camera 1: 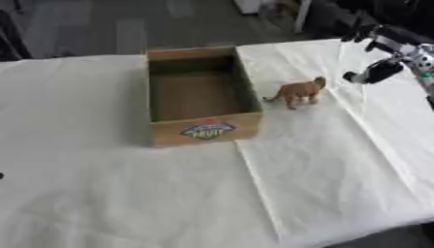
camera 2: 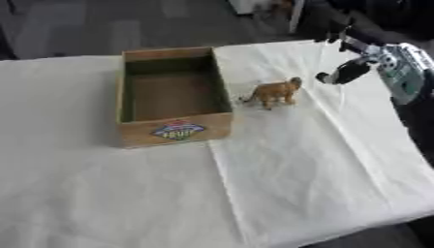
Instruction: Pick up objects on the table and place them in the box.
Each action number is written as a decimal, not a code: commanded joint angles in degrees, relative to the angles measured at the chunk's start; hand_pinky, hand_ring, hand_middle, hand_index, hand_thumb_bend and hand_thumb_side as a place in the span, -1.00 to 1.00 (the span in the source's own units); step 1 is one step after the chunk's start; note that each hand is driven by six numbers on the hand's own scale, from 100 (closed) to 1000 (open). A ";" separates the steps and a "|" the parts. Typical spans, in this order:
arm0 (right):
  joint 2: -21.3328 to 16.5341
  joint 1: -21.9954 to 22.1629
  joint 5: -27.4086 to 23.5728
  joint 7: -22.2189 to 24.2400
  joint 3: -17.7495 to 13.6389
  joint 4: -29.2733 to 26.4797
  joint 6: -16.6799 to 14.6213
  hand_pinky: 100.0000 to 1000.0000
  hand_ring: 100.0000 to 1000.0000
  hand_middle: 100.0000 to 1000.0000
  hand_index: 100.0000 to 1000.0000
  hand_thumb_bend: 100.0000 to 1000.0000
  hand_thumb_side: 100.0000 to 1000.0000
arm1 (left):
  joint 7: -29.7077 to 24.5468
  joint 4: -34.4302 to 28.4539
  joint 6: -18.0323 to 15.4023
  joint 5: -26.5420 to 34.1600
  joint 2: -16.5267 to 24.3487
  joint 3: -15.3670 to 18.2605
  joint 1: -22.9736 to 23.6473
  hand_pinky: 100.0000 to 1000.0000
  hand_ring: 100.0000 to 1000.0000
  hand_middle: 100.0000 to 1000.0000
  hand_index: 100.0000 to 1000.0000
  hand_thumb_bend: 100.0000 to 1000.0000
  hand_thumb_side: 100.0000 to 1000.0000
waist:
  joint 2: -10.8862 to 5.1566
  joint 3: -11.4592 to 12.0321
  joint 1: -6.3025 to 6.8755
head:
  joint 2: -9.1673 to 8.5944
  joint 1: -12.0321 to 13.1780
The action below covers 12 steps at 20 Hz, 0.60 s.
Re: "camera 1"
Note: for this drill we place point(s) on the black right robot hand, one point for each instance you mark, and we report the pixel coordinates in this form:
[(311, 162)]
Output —
[(380, 69)]

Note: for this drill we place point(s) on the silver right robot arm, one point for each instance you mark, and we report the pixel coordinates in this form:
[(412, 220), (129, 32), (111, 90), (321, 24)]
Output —
[(425, 69)]

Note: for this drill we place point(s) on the tan cardboard box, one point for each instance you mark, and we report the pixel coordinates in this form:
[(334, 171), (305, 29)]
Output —
[(203, 97)]

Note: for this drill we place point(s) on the orange toy tiger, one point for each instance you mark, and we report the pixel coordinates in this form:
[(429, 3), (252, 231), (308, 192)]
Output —
[(299, 90)]

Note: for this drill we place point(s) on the black chair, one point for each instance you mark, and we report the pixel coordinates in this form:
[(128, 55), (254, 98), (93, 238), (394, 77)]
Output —
[(11, 38)]

